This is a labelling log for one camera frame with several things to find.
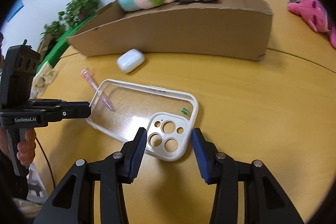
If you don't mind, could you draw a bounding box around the brown cardboard box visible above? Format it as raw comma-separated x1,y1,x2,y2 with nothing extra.
67,0,273,60

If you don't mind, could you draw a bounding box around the white clear phone case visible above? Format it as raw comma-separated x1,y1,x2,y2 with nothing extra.
87,79,199,161

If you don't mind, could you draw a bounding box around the person left hand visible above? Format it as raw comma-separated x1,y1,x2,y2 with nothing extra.
1,128,37,166

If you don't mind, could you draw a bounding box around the green potted plant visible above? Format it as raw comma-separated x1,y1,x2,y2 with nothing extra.
41,0,101,38

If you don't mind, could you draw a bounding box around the pink glitter pen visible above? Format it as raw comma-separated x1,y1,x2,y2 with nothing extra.
81,68,114,110

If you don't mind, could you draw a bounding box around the black left tracking camera module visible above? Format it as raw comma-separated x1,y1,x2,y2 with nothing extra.
1,41,41,109

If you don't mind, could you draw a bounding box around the white earbuds case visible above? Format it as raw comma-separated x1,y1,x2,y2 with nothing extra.
116,49,145,73

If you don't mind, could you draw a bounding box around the pink plush toy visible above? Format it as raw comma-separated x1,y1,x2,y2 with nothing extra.
286,0,335,48

